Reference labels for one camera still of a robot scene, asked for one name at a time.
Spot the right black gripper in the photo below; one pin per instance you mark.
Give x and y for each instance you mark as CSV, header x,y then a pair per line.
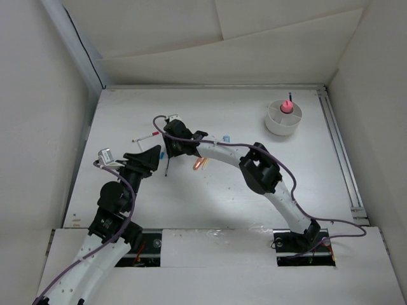
x,y
171,150

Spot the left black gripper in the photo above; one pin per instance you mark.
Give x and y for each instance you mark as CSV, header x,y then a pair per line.
x,y
151,154

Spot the pink capped small bottle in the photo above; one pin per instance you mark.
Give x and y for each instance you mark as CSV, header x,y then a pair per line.
x,y
287,107

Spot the yellow thin pen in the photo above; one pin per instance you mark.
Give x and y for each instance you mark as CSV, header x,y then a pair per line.
x,y
205,162

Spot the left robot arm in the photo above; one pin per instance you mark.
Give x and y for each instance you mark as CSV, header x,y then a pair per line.
x,y
111,235

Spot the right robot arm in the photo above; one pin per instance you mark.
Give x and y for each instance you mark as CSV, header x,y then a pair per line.
x,y
260,171

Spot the purple capped white marker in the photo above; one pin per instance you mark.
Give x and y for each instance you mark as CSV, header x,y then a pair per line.
x,y
139,145

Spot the red capped white marker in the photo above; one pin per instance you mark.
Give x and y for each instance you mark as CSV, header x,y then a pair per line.
x,y
146,137

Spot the orange translucent highlighter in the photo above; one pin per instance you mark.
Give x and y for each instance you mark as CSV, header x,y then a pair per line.
x,y
198,163

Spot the white round divided container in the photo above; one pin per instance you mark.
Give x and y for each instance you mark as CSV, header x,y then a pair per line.
x,y
279,123

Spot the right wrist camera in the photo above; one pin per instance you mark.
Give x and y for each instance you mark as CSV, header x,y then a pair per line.
x,y
172,117

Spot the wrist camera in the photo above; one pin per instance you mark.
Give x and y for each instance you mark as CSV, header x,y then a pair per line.
x,y
172,117
105,157

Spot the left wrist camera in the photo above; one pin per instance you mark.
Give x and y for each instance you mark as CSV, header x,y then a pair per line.
x,y
105,157

